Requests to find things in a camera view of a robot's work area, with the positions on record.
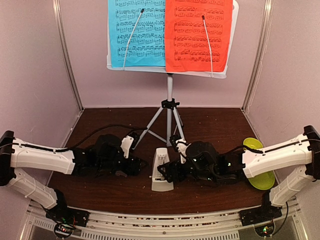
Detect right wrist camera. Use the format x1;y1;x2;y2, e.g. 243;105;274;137
169;134;189;164

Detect white perforated music stand desk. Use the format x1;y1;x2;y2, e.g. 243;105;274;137
107;0;239;79

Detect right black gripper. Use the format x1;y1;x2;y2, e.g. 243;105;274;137
157;157;217;184

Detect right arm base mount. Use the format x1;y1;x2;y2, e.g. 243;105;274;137
239;207;282;238

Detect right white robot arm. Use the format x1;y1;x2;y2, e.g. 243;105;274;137
156;125;320;221

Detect yellow-green plate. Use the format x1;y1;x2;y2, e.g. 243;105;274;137
248;171;276;191

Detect aluminium front rail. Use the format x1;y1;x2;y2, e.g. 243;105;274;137
18;198;310;240

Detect blue sheet music paper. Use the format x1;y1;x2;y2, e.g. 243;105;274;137
107;0;166;68

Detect red sheet music paper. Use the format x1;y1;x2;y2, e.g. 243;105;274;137
164;0;233;73

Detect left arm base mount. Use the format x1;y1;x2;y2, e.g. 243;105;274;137
43;207;90;239

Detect silver tripod stand legs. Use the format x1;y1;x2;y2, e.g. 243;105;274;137
133;73;184;150

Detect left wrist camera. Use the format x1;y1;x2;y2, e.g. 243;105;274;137
120;132;140;159

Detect white metronome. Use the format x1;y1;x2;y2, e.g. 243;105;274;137
151;147;174;192

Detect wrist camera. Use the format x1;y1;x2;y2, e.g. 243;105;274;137
169;134;189;164
120;132;140;159

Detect yellow-green bowl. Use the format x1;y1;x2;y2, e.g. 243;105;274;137
243;137;263;150

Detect left aluminium corner post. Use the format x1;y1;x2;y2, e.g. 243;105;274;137
52;0;84;112

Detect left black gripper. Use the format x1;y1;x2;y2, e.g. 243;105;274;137
97;153;149;176

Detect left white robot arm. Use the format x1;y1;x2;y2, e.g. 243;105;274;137
0;128;148;222

